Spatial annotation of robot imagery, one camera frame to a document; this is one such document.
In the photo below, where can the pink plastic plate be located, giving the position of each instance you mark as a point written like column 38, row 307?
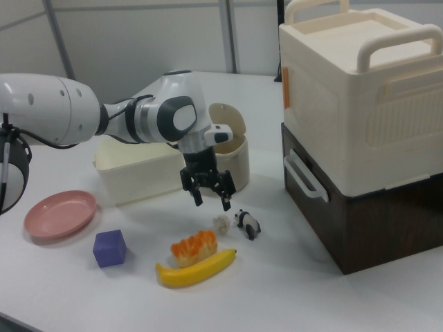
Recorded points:
column 59, row 214

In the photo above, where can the white paper ball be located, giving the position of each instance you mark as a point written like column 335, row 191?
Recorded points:
column 221, row 224

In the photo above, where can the cream open plastic bin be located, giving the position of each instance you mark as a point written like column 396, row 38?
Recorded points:
column 138, row 183

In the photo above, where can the orange tape strip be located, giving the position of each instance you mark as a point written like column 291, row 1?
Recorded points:
column 286, row 88

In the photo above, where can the large cream storage box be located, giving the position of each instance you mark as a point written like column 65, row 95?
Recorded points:
column 328, row 103

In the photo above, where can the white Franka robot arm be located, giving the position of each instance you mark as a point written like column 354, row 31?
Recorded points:
column 45, row 107

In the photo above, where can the purple cube block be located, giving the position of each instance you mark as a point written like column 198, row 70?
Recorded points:
column 109, row 250

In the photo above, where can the panda toy figure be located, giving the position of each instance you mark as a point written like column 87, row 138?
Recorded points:
column 247, row 223

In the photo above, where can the dark brown drawer box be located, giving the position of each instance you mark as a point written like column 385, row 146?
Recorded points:
column 380, row 228

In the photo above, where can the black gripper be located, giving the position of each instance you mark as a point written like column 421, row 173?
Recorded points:
column 200, row 162

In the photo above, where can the toy bread loaf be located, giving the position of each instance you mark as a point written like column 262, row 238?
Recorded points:
column 192, row 247

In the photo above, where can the grey partition post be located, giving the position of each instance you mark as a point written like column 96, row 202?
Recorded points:
column 62, row 45
column 232, row 41

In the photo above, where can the cream trash can with lid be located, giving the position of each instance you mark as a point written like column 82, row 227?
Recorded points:
column 239, row 166

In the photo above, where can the yellow toy banana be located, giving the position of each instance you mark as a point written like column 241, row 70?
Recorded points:
column 187, row 275

